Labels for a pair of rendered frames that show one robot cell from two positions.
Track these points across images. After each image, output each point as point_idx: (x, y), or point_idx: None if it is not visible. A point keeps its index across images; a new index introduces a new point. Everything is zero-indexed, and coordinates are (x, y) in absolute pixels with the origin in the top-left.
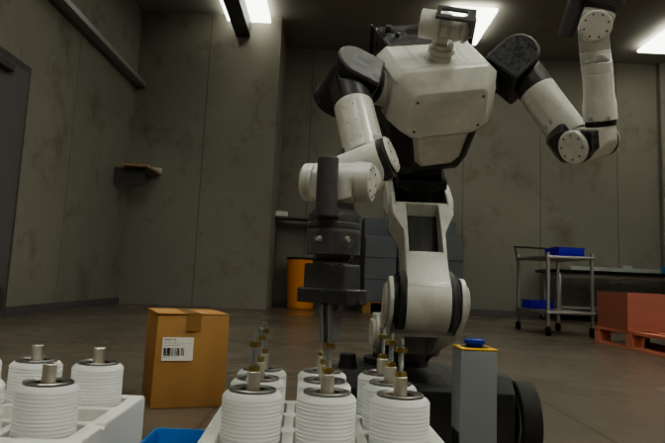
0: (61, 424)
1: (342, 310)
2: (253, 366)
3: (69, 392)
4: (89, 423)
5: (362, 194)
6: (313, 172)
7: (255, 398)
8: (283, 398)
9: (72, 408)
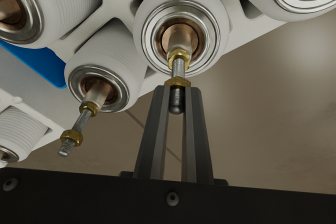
0: (38, 133)
1: (226, 182)
2: (92, 116)
3: (22, 149)
4: (10, 103)
5: None
6: None
7: (129, 107)
8: None
9: (26, 134)
